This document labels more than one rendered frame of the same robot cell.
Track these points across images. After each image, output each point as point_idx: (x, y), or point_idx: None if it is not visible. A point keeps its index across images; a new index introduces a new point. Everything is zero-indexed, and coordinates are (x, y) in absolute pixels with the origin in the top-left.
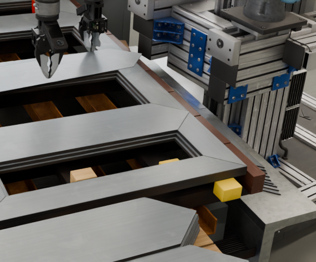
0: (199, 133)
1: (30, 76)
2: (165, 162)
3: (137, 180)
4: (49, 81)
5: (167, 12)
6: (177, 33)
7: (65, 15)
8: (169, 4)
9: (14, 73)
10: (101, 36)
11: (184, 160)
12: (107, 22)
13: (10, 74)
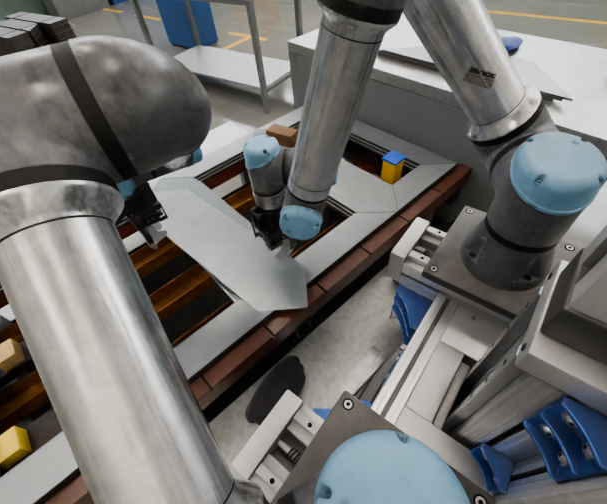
0: (52, 465)
1: (196, 231)
2: (8, 435)
3: None
4: (186, 250)
5: (427, 292)
6: (406, 329)
7: (381, 195)
8: (434, 285)
9: (198, 219)
10: (341, 246)
11: None
12: (269, 241)
13: (195, 217)
